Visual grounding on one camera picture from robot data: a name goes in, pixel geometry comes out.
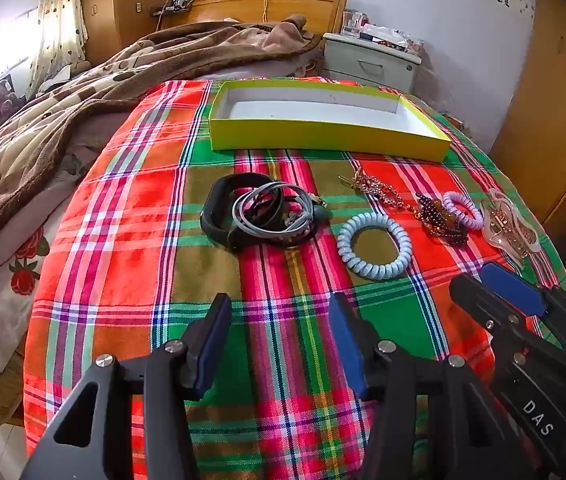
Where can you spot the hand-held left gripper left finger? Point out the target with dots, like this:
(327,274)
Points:
(215,345)

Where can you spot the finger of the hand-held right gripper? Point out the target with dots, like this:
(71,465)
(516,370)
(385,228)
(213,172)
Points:
(478,300)
(513,290)

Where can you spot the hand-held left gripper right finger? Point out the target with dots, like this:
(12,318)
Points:
(345,345)

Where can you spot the clear hair claw clip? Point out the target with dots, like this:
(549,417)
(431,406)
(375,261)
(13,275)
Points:
(508,230)

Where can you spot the gold rhinestone hair clip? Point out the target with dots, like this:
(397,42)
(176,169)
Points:
(378,192)

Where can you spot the yellow cardboard box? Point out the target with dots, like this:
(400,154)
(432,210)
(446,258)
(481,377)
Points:
(313,135)

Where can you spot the plaid cloth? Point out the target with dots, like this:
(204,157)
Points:
(128,260)

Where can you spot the black wristband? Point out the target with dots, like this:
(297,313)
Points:
(210,205)

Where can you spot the wooden door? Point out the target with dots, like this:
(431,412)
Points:
(563,110)

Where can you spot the floral bed sheet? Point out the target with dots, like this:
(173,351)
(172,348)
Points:
(18,270)

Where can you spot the grey nightstand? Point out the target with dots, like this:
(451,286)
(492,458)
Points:
(363,67)

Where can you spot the brown patterned blanket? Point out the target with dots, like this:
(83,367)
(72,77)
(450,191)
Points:
(38,150)

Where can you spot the clutter on nightstand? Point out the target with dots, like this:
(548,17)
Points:
(393,40)

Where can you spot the drinking glass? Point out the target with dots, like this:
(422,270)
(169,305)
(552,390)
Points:
(352,24)

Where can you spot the wooden headboard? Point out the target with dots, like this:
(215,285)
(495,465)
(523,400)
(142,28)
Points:
(243,7)

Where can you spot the power strip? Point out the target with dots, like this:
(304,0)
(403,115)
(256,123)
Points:
(170,8)

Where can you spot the tall wooden wardrobe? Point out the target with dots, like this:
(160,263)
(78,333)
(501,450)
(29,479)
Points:
(123,5)

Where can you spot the dotted curtain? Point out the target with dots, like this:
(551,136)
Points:
(60,25)

